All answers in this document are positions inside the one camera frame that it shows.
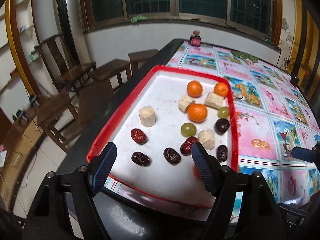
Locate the yellow frame wall shelf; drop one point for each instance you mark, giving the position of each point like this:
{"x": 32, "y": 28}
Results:
{"x": 17, "y": 42}

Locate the small green object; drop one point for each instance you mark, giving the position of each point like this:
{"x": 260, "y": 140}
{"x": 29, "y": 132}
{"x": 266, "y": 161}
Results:
{"x": 268, "y": 39}

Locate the orange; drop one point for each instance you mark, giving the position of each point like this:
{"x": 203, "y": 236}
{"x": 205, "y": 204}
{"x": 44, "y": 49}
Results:
{"x": 194, "y": 88}
{"x": 221, "y": 89}
{"x": 197, "y": 112}

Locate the red rimmed white tray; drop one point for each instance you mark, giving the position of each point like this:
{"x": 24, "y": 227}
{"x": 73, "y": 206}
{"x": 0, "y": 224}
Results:
{"x": 162, "y": 92}

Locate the small black box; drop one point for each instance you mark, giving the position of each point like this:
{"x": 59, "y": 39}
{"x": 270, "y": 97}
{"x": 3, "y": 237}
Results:
{"x": 295, "y": 78}

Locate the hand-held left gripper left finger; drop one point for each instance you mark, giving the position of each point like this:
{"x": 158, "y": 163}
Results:
{"x": 105, "y": 170}

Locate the dark purple plum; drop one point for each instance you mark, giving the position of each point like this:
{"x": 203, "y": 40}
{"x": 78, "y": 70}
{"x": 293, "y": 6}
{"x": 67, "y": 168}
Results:
{"x": 221, "y": 125}

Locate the green cloth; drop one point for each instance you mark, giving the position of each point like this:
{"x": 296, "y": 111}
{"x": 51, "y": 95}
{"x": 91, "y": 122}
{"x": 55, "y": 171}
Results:
{"x": 138, "y": 18}

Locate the small red jar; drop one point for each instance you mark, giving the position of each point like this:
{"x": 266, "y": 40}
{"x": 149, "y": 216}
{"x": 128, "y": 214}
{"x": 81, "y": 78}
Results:
{"x": 195, "y": 40}

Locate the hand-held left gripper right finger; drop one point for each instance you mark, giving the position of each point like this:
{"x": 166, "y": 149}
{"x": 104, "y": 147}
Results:
{"x": 203, "y": 172}

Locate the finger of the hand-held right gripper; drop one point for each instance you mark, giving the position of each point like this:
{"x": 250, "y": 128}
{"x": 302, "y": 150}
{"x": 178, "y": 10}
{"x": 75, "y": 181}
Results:
{"x": 303, "y": 153}

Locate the green leaves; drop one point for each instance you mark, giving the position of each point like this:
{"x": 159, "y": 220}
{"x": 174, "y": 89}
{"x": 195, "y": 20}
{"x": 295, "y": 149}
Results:
{"x": 242, "y": 55}

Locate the yellow frame glass door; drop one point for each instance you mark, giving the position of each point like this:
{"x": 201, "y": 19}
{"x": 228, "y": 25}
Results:
{"x": 307, "y": 42}

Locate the red date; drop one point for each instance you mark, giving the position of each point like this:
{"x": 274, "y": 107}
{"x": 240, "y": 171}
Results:
{"x": 172, "y": 155}
{"x": 222, "y": 153}
{"x": 188, "y": 145}
{"x": 138, "y": 136}
{"x": 140, "y": 158}

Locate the green grape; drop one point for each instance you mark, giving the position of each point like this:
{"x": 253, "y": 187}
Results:
{"x": 223, "y": 111}
{"x": 188, "y": 129}

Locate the wooden television cabinet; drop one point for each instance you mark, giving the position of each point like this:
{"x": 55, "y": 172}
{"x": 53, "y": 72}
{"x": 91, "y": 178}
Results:
{"x": 22, "y": 135}

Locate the dark wooden chair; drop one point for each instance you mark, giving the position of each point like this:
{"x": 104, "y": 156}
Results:
{"x": 72, "y": 72}

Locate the dark wooden stool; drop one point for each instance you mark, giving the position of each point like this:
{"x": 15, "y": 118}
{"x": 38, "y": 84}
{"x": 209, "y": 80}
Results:
{"x": 110, "y": 71}
{"x": 55, "y": 110}
{"x": 142, "y": 55}

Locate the white standing air conditioner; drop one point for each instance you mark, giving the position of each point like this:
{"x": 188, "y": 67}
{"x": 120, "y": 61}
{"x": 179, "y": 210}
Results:
{"x": 65, "y": 17}

